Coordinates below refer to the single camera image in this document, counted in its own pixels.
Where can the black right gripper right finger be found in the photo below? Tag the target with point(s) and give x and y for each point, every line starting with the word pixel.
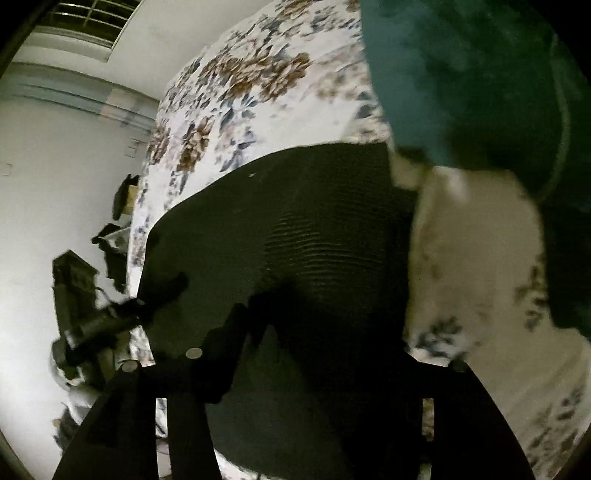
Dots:
pixel 456 427

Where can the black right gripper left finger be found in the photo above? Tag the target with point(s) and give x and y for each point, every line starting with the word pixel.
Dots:
pixel 117 437

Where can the black knit garment white stripes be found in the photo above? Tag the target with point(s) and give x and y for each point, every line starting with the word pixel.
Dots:
pixel 314 241

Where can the dark clutter by bedside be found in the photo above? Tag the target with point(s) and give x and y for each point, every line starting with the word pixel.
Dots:
pixel 113 238

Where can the window with metal grille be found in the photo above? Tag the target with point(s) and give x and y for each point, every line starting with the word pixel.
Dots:
pixel 102 19

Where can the floral print bed blanket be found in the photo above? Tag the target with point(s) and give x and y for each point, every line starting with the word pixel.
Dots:
pixel 497 278

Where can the dark green garment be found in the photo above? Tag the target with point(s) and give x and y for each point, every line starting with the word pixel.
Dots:
pixel 481 85

